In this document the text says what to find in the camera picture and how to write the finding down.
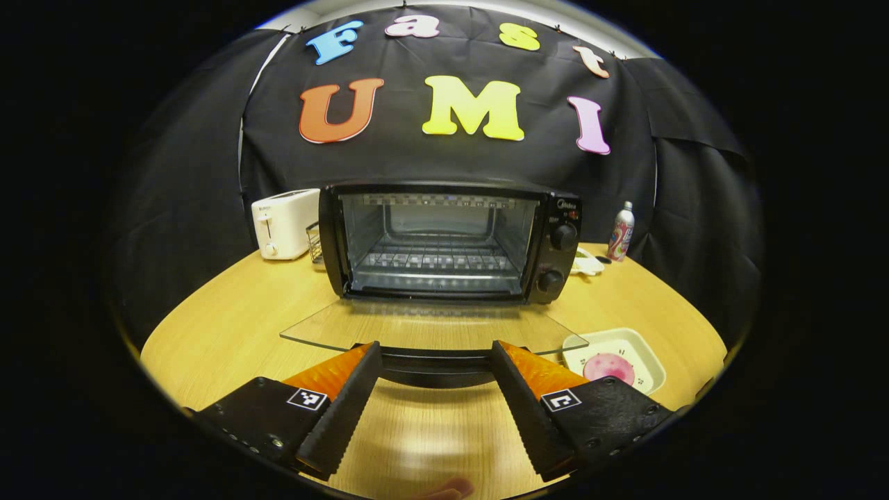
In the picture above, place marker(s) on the black electric oven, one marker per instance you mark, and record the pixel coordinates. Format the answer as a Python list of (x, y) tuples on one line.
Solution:
[(555, 260)]

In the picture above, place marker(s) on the pink ham slice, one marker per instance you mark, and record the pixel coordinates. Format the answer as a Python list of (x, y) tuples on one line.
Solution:
[(610, 367)]

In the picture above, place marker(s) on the pink and white bottle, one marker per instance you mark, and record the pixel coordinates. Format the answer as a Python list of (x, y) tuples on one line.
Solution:
[(621, 236)]

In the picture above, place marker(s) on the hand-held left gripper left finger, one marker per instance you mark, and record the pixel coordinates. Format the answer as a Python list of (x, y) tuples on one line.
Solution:
[(344, 417)]

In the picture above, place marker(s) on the white toaster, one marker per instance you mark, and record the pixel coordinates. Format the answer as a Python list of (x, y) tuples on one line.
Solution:
[(285, 222)]

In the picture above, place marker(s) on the cream square plate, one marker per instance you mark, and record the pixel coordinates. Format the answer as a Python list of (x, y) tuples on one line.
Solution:
[(642, 357)]

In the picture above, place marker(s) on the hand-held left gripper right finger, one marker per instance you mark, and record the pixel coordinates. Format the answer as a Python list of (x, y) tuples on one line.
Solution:
[(531, 417)]

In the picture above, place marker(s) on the white divided dish with grains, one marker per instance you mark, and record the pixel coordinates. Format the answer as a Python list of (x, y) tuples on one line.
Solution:
[(589, 265)]

